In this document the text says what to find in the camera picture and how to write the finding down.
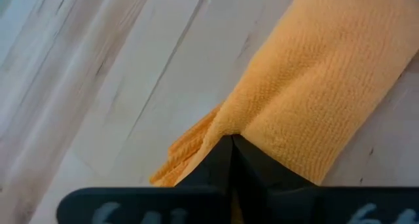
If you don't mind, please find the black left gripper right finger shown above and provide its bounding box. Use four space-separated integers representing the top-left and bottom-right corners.
232 134 419 224

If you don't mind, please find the orange microfiber towel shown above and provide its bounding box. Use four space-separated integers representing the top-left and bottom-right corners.
149 0 419 188

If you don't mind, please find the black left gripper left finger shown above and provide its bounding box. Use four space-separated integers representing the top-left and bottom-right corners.
56 135 234 224

